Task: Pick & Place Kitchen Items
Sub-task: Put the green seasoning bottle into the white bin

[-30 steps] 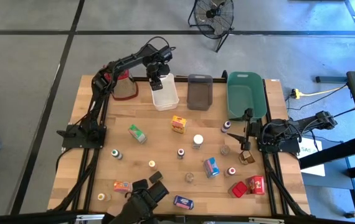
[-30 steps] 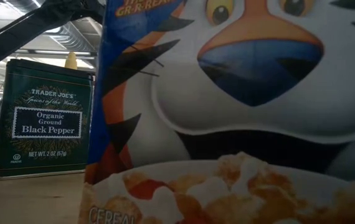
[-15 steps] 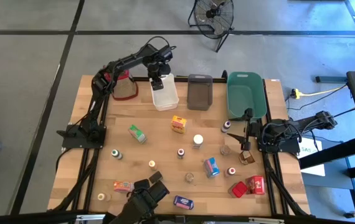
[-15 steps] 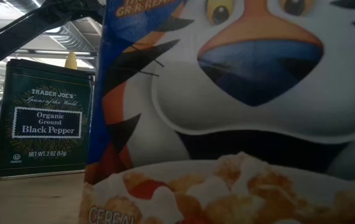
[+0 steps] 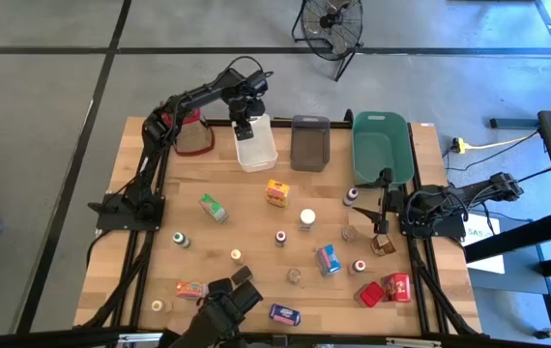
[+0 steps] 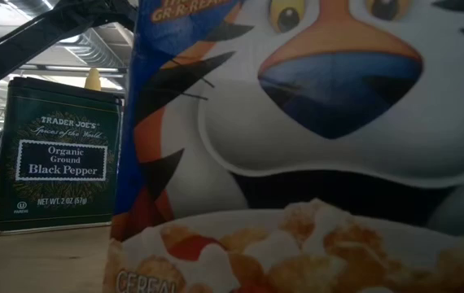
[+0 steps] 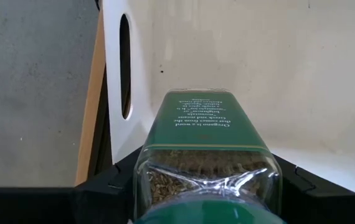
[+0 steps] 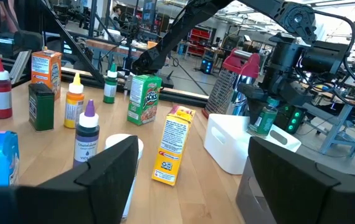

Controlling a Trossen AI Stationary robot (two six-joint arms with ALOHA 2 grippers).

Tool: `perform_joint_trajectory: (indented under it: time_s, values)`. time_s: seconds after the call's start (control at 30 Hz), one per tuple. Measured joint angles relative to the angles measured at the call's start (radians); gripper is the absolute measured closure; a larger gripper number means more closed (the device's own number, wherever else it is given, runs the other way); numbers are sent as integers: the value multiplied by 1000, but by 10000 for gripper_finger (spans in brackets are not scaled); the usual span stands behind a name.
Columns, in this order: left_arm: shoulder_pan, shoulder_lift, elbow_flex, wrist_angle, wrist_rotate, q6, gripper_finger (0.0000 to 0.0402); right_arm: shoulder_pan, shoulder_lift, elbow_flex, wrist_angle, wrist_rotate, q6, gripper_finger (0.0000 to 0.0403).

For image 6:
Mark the Frosted Flakes cereal box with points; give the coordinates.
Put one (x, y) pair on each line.
(338, 163)

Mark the round silver ventilation duct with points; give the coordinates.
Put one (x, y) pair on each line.
(93, 49)

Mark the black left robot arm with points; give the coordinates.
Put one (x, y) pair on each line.
(24, 45)

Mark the long ceiling light bar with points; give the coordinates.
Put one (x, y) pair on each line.
(73, 68)

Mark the yellow food colouring bottle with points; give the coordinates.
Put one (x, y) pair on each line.
(93, 79)

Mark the green black pepper tin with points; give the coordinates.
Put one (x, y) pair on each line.
(57, 163)

